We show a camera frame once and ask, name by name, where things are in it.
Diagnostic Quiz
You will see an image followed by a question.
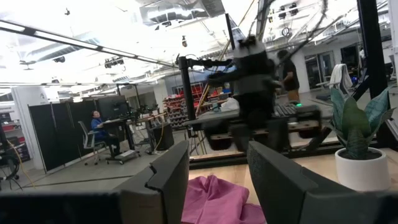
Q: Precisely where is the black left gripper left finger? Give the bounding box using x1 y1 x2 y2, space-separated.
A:
114 139 190 224

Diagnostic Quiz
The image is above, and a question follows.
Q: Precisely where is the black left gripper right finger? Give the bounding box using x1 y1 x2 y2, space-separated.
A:
247 141 355 224

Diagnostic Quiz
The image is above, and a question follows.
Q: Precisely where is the black computer tower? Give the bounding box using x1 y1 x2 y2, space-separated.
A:
152 123 175 152

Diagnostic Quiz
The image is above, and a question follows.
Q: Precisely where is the purple cloth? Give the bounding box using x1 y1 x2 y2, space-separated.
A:
181 174 267 224

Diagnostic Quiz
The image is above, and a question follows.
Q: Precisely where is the wooden office desk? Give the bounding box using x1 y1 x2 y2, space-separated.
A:
102 111 169 164

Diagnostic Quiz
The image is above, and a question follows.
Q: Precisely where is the black backlit keyboard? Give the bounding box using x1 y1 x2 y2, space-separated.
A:
275 103 301 118

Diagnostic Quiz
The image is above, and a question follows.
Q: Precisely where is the white plant pot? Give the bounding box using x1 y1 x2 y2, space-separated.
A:
335 147 391 192

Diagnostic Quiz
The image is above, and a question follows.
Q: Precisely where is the shelving with red bins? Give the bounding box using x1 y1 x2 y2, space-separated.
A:
163 82 233 128

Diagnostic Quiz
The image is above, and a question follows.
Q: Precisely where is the person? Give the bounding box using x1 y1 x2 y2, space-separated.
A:
90 110 121 156
275 49 301 103

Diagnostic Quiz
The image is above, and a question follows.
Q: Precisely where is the grey office chair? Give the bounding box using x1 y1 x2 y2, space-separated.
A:
77 120 108 166

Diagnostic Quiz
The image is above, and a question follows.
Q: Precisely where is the white plastic bag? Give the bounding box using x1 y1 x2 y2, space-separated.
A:
220 98 240 112

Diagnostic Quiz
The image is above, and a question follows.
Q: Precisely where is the green artificial plant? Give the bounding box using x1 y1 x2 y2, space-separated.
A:
329 86 396 160

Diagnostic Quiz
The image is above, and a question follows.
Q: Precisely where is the black computer monitor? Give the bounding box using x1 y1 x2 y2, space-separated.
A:
96 95 131 121

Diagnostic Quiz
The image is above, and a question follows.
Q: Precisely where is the black cart pole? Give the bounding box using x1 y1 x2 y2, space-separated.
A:
175 54 234 122

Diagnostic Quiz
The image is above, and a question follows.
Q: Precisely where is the white cloth on chair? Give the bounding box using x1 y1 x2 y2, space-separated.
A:
328 63 354 94

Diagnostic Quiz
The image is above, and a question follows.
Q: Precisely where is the white square column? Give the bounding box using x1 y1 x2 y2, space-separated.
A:
11 86 50 170

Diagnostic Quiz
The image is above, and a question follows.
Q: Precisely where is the long linear ceiling light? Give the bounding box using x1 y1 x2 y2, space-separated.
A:
0 19 177 68

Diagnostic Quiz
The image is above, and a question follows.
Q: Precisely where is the black partition wall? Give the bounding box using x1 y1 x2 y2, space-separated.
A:
27 98 99 172

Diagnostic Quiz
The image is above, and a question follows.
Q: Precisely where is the black metal rig frame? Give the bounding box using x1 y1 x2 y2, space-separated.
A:
188 0 398 170

